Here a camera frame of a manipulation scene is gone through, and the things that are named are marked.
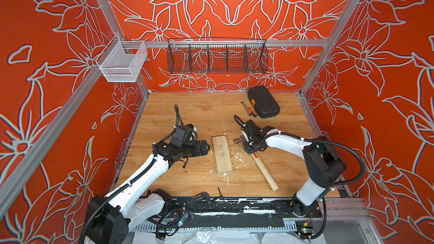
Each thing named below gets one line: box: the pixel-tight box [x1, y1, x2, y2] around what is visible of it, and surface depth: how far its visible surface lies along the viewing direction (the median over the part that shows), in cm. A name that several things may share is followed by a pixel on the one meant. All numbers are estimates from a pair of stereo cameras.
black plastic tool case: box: [247, 86, 281, 119], surface depth 109 cm
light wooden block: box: [212, 134, 233, 175], surface depth 87 cm
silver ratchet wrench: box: [240, 101, 252, 117], surface depth 112 cm
